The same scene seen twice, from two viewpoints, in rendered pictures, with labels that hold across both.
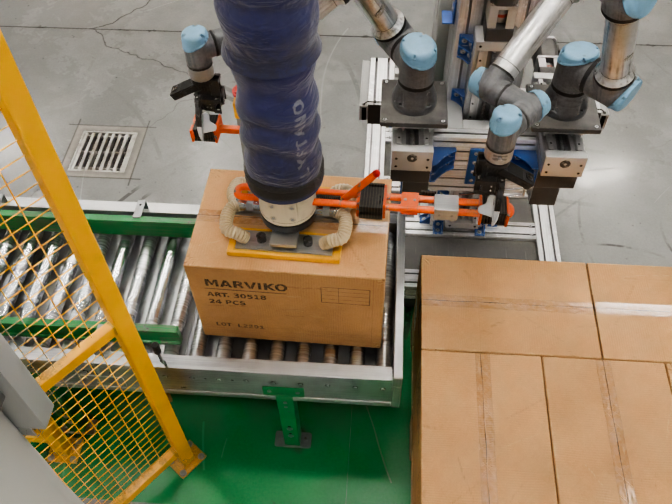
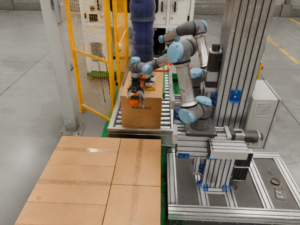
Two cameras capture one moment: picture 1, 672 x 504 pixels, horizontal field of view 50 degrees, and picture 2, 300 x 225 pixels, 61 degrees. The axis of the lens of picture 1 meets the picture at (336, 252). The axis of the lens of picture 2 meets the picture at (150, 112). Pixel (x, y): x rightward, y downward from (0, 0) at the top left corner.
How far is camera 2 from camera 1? 271 cm
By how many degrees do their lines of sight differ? 63
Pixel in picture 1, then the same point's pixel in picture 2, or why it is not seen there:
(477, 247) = (191, 184)
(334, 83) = (289, 156)
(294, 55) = (132, 15)
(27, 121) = not seen: outside the picture
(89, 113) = not seen: hidden behind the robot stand
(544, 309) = (135, 169)
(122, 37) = not seen: hidden behind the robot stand
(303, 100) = (135, 32)
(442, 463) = (81, 140)
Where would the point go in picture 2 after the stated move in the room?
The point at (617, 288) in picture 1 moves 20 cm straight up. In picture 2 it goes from (146, 195) to (146, 177)
